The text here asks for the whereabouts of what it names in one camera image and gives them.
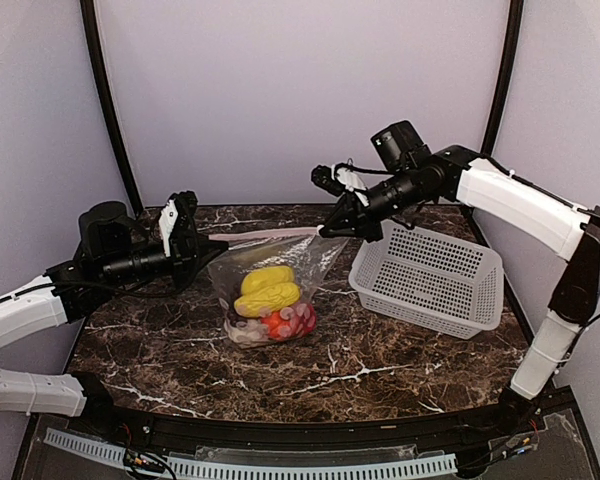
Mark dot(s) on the black right corner post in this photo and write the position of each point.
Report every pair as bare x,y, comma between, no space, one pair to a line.
505,71

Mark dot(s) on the white toy cauliflower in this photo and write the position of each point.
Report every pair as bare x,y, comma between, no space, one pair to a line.
249,334

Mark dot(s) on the red toy bell pepper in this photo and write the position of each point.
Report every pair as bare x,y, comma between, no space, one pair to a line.
305,319

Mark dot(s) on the yellow toy corn cob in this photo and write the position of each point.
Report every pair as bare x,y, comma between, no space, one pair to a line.
264,302

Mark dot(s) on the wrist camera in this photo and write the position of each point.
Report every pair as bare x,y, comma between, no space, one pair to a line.
342,181
173,215

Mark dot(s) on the white slotted cable duct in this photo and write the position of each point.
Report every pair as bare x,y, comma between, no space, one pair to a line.
234,464

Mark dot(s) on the white perforated plastic basket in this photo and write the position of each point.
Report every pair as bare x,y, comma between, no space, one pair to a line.
430,279

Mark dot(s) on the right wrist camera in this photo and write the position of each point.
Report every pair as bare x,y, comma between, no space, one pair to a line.
342,181

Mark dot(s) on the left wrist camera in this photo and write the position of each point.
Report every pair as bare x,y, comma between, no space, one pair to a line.
173,215

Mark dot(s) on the yellow toy mango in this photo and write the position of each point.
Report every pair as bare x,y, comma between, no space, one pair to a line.
261,278

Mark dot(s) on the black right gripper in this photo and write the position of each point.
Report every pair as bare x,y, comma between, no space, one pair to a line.
360,220

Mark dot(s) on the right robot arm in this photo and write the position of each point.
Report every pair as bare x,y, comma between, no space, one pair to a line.
413,174

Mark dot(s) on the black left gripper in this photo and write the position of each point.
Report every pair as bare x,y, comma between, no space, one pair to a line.
190,251

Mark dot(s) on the black front rail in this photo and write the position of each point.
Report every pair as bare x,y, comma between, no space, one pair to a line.
452,431

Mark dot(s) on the black left corner post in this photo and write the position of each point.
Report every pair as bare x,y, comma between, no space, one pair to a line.
106,101

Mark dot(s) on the black corner post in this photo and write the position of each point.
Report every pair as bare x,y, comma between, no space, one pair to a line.
505,71
106,101

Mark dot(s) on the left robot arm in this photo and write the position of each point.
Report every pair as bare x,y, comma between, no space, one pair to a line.
116,254

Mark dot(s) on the clear zip top bag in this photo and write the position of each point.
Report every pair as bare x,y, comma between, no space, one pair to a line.
303,249

